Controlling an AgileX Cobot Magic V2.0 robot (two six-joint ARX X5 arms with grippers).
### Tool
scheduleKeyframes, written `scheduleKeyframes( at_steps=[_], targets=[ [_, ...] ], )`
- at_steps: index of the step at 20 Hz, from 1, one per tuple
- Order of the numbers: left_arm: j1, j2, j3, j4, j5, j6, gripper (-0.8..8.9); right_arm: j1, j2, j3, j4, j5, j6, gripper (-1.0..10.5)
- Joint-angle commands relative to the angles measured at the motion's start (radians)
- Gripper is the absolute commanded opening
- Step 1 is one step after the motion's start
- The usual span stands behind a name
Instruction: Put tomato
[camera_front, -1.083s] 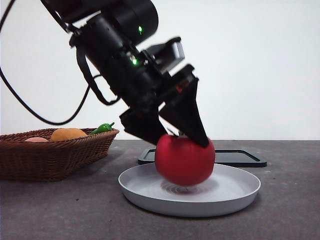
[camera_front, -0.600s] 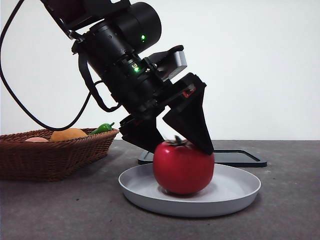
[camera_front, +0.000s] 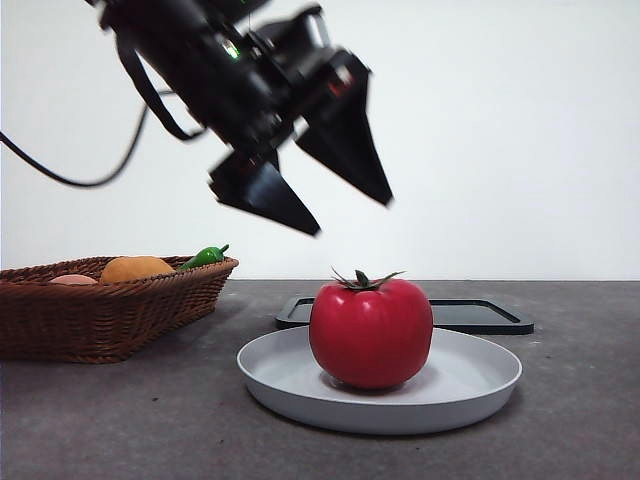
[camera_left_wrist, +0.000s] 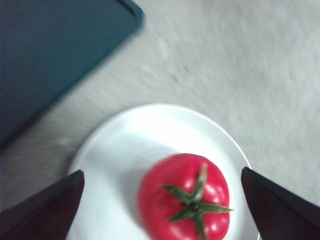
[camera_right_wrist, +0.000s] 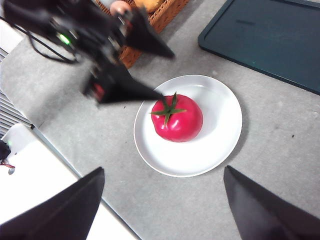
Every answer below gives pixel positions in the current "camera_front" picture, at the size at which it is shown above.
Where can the orange round fruit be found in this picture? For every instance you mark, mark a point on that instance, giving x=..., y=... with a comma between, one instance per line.
x=135, y=269

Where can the grey round plate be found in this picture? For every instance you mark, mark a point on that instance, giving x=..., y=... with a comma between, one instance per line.
x=280, y=385

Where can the red tomato with green stem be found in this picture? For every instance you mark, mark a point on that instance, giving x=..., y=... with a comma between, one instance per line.
x=370, y=335

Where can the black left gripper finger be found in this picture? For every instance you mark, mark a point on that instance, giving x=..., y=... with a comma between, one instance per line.
x=260, y=195
x=345, y=140

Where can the brown wicker basket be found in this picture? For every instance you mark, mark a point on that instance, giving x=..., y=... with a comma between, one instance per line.
x=100, y=320

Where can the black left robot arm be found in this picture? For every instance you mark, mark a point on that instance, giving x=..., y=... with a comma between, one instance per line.
x=200, y=65

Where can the black rectangular tray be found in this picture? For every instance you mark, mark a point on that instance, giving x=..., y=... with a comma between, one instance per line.
x=480, y=315

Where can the green chili pepper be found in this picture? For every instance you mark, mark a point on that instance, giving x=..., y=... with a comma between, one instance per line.
x=202, y=258

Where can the pink round vegetable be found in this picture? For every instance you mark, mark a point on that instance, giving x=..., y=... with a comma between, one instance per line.
x=75, y=280

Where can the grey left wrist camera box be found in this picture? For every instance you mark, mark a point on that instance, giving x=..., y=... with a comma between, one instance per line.
x=300, y=35

